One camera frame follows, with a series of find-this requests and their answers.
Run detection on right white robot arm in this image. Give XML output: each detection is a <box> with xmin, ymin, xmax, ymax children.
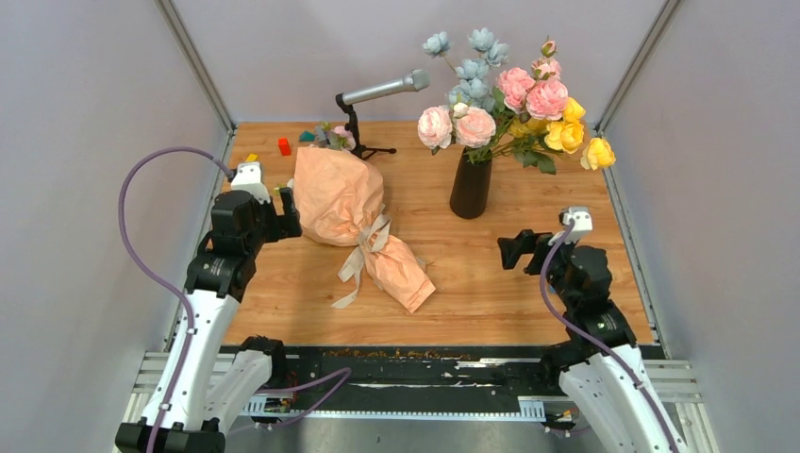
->
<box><xmin>497</xmin><ymin>229</ymin><xmax>689</xmax><ymax>452</ymax></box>

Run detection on black vase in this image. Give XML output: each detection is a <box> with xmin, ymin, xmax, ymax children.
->
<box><xmin>449</xmin><ymin>152</ymin><xmax>492</xmax><ymax>220</ymax></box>

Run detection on beige ribbon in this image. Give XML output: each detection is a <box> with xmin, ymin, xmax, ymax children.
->
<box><xmin>331</xmin><ymin>213</ymin><xmax>392</xmax><ymax>310</ymax></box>

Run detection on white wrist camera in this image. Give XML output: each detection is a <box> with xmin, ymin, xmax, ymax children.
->
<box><xmin>230</xmin><ymin>160</ymin><xmax>272</xmax><ymax>204</ymax></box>
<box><xmin>548</xmin><ymin>206</ymin><xmax>593</xmax><ymax>245</ymax></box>

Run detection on black microphone tripod stand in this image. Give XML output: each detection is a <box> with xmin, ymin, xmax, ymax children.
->
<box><xmin>336</xmin><ymin>93</ymin><xmax>397</xmax><ymax>160</ymax></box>

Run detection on red block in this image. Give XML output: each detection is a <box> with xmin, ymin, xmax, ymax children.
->
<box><xmin>277</xmin><ymin>137</ymin><xmax>292</xmax><ymax>157</ymax></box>

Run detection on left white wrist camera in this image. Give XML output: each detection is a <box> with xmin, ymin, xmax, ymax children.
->
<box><xmin>230</xmin><ymin>160</ymin><xmax>272</xmax><ymax>204</ymax></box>

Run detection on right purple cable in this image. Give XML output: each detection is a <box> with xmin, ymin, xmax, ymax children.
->
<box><xmin>539</xmin><ymin>218</ymin><xmax>682</xmax><ymax>453</ymax></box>

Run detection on silver microphone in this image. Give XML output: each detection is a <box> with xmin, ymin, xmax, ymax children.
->
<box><xmin>336</xmin><ymin>69</ymin><xmax>430</xmax><ymax>106</ymax></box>

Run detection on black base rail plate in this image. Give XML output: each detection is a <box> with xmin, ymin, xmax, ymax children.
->
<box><xmin>262</xmin><ymin>345</ymin><xmax>566</xmax><ymax>413</ymax></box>

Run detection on teal block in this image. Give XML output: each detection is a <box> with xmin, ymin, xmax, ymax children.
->
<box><xmin>298</xmin><ymin>131</ymin><xmax>317</xmax><ymax>143</ymax></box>

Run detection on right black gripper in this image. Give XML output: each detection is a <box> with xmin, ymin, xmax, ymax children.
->
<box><xmin>495</xmin><ymin>228</ymin><xmax>577</xmax><ymax>308</ymax></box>

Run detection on flowers in vase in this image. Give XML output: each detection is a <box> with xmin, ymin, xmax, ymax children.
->
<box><xmin>417</xmin><ymin>28</ymin><xmax>616</xmax><ymax>175</ymax></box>

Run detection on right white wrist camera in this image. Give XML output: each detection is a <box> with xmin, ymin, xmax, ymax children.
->
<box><xmin>548</xmin><ymin>206</ymin><xmax>593</xmax><ymax>245</ymax></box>

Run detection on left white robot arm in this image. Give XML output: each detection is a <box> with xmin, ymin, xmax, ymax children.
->
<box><xmin>115</xmin><ymin>188</ymin><xmax>302</xmax><ymax>452</ymax></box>

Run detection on peach paper bouquet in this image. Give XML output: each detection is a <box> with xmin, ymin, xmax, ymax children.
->
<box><xmin>292</xmin><ymin>145</ymin><xmax>436</xmax><ymax>313</ymax></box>

